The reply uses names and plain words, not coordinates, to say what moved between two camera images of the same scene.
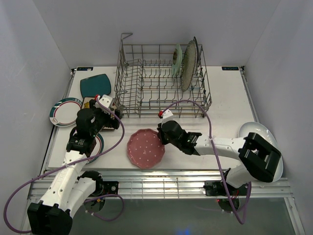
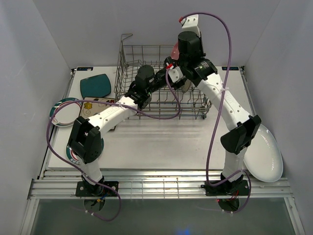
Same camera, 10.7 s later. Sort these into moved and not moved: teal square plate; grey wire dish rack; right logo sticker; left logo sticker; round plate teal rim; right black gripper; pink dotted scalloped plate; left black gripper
Moved: left black gripper; pink dotted scalloped plate; right black gripper
Not moved: left logo sticker; round plate teal rim; grey wire dish rack; teal square plate; right logo sticker
